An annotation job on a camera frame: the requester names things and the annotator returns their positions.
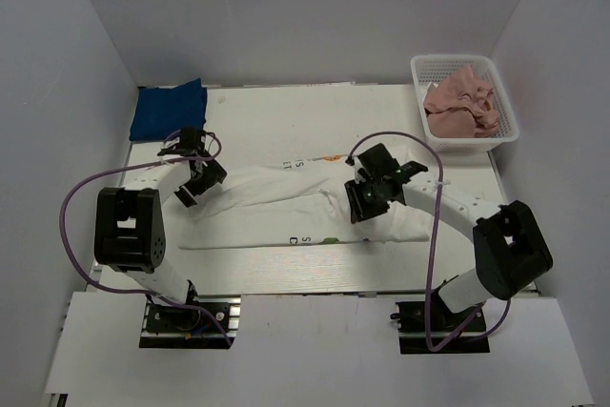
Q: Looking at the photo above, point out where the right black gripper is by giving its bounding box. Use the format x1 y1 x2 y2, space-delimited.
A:
344 176 390 225

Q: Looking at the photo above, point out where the folded blue t-shirt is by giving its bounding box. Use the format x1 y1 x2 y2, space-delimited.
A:
129 78 208 142

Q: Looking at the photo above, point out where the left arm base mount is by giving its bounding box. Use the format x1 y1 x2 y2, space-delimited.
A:
139 297 241 350

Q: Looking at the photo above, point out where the white printed t-shirt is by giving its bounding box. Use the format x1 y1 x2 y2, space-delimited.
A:
178 155 431 250

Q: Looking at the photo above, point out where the pink t-shirt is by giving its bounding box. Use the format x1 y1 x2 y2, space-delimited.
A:
423 64 500 138

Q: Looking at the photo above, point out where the white plastic mesh basket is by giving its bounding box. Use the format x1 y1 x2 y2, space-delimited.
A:
411 54 519 153

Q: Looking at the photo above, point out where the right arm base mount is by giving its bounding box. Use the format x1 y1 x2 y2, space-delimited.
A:
389 299 491 356

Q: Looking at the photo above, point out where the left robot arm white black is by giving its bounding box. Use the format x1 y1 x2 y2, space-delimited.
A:
94 128 227 330

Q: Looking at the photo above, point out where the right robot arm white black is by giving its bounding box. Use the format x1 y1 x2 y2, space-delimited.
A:
345 143 554 330

